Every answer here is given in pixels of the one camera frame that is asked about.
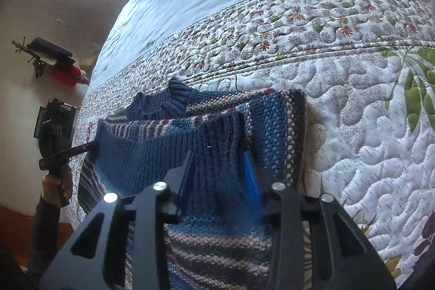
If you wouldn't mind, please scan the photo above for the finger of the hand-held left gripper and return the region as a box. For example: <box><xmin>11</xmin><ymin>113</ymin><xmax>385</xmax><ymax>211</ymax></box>
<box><xmin>51</xmin><ymin>141</ymin><xmax>100</xmax><ymax>162</ymax></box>

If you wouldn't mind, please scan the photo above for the person's left forearm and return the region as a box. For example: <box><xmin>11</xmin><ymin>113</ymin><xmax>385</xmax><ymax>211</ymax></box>
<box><xmin>26</xmin><ymin>193</ymin><xmax>62</xmax><ymax>281</ymax></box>

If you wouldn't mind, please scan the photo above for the black hanging garment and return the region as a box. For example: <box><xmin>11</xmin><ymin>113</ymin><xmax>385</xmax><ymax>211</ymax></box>
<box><xmin>26</xmin><ymin>37</ymin><xmax>74</xmax><ymax>65</ymax></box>

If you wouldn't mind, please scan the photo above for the wooden coat rack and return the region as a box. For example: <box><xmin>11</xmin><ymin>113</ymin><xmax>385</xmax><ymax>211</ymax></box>
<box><xmin>11</xmin><ymin>36</ymin><xmax>92</xmax><ymax>87</ymax></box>

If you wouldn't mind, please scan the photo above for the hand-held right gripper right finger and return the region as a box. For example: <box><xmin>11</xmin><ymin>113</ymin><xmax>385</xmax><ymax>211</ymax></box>
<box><xmin>242</xmin><ymin>150</ymin><xmax>397</xmax><ymax>290</ymax></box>

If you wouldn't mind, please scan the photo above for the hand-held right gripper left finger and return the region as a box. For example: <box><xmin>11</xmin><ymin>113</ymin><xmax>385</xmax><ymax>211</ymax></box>
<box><xmin>39</xmin><ymin>150</ymin><xmax>196</xmax><ymax>290</ymax></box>

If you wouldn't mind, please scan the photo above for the floral quilted bedspread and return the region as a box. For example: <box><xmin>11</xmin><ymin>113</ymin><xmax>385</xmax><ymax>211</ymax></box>
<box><xmin>66</xmin><ymin>0</ymin><xmax>435</xmax><ymax>290</ymax></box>

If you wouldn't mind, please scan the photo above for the blue striped knit sweater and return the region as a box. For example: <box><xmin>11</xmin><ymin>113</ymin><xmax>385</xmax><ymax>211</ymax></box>
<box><xmin>77</xmin><ymin>77</ymin><xmax>308</xmax><ymax>290</ymax></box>

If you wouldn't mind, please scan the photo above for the red hanging garment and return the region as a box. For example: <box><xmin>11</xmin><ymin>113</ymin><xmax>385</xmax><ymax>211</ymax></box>
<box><xmin>52</xmin><ymin>64</ymin><xmax>83</xmax><ymax>88</ymax></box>

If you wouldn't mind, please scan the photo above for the person's left hand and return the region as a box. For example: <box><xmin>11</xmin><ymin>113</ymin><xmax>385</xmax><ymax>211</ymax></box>
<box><xmin>41</xmin><ymin>167</ymin><xmax>74</xmax><ymax>208</ymax></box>

